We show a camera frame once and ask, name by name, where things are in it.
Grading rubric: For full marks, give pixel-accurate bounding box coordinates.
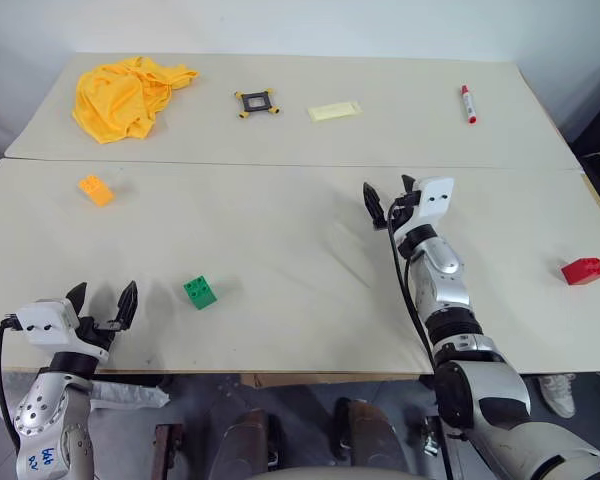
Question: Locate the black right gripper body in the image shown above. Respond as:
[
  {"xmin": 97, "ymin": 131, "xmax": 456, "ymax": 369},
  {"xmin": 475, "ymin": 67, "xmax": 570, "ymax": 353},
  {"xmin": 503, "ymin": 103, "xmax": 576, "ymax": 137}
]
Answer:
[{"xmin": 383, "ymin": 191, "xmax": 422, "ymax": 232}]

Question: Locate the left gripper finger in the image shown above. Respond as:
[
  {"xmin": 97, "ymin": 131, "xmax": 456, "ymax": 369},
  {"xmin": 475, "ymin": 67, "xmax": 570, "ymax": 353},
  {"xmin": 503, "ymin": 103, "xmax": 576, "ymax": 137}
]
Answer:
[
  {"xmin": 110, "ymin": 279, "xmax": 140, "ymax": 332},
  {"xmin": 64, "ymin": 281, "xmax": 89, "ymax": 317}
]

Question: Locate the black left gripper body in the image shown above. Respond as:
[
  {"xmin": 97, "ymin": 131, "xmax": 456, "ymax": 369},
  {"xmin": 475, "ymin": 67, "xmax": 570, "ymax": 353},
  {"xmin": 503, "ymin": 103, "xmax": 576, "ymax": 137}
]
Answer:
[{"xmin": 75, "ymin": 315, "xmax": 131, "ymax": 352}]

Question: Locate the crumpled white paper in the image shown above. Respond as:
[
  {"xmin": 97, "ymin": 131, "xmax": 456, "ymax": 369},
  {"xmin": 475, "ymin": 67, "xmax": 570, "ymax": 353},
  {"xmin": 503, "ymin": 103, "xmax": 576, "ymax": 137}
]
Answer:
[{"xmin": 88, "ymin": 381, "xmax": 171, "ymax": 410}]

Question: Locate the green toy brick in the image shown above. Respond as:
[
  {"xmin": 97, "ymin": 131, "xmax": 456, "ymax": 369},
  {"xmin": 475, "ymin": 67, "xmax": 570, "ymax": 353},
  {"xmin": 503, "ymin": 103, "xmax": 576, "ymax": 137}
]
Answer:
[{"xmin": 182, "ymin": 275, "xmax": 220, "ymax": 312}]

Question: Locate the red white marker pen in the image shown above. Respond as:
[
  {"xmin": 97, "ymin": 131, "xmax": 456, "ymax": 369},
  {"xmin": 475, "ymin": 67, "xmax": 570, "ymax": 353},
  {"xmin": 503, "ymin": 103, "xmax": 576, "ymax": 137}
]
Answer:
[{"xmin": 460, "ymin": 84, "xmax": 479, "ymax": 126}]

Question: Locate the pale yellow flat packet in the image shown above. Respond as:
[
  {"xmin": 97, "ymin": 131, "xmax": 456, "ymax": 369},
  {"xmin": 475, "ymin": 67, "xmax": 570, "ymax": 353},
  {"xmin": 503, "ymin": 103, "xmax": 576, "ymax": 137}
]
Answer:
[{"xmin": 307, "ymin": 100, "xmax": 364, "ymax": 122}]

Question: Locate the orange toy brick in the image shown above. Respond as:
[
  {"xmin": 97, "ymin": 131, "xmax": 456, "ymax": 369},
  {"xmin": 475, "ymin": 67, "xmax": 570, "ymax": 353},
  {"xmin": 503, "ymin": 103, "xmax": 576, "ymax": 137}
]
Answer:
[{"xmin": 77, "ymin": 174, "xmax": 117, "ymax": 208}]

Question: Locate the dark rounded brown shape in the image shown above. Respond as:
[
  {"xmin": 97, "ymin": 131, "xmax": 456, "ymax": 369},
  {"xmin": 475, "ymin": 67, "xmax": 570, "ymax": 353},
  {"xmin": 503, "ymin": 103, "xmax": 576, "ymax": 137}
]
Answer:
[
  {"xmin": 333, "ymin": 397, "xmax": 412, "ymax": 475},
  {"xmin": 214, "ymin": 408, "xmax": 282, "ymax": 474}
]

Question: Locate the red toy brick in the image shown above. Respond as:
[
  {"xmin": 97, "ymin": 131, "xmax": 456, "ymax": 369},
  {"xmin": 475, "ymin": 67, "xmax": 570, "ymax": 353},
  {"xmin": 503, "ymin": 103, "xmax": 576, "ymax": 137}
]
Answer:
[{"xmin": 560, "ymin": 256, "xmax": 600, "ymax": 287}]

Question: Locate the crumpled yellow cloth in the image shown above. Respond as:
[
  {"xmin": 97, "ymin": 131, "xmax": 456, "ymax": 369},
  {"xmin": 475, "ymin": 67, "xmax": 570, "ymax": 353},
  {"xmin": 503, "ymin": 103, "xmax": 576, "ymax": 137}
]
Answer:
[{"xmin": 71, "ymin": 56, "xmax": 201, "ymax": 145}]

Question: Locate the white sneaker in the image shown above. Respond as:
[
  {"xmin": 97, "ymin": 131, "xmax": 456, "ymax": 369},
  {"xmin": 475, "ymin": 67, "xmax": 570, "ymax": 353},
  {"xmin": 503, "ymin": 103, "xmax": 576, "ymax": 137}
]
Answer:
[{"xmin": 536, "ymin": 373, "xmax": 578, "ymax": 419}]

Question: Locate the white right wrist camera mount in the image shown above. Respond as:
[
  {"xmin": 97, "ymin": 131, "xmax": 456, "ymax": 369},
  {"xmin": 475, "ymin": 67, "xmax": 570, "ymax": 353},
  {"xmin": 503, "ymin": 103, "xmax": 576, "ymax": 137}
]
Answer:
[{"xmin": 395, "ymin": 175, "xmax": 456, "ymax": 237}]

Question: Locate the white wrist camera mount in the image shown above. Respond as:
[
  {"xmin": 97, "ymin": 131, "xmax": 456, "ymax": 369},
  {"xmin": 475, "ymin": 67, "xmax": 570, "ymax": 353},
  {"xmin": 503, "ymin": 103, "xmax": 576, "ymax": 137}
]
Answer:
[
  {"xmin": 15, "ymin": 298, "xmax": 82, "ymax": 350},
  {"xmin": 395, "ymin": 175, "xmax": 456, "ymax": 237}
]

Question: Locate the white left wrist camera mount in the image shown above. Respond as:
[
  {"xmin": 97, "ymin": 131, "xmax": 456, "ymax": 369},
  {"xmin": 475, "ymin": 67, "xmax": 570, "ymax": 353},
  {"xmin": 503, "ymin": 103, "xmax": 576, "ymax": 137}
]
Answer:
[{"xmin": 15, "ymin": 298, "xmax": 82, "ymax": 350}]

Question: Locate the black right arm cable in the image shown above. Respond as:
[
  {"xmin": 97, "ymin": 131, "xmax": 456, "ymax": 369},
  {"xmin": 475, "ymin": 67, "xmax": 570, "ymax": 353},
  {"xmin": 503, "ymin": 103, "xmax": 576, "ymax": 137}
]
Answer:
[{"xmin": 386, "ymin": 199, "xmax": 455, "ymax": 480}]

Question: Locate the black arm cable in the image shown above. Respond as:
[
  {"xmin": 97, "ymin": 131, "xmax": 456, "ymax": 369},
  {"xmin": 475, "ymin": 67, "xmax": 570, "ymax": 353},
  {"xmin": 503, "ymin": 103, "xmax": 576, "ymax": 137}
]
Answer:
[
  {"xmin": 0, "ymin": 313, "xmax": 22, "ymax": 451},
  {"xmin": 386, "ymin": 199, "xmax": 455, "ymax": 480}
]

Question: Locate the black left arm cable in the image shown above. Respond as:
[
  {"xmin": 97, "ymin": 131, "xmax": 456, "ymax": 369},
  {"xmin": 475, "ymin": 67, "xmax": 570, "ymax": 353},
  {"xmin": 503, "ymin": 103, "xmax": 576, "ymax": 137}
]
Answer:
[{"xmin": 0, "ymin": 313, "xmax": 22, "ymax": 451}]

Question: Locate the dark red metal frame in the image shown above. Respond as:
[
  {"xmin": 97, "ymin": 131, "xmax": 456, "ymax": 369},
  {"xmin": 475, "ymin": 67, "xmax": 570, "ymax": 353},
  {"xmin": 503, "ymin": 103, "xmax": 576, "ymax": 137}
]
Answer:
[{"xmin": 150, "ymin": 422, "xmax": 187, "ymax": 480}]

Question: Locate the black yellow square frame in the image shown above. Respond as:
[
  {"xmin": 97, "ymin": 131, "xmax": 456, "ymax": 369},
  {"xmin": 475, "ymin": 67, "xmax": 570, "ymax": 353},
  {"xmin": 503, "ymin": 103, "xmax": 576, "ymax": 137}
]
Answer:
[{"xmin": 232, "ymin": 87, "xmax": 282, "ymax": 120}]

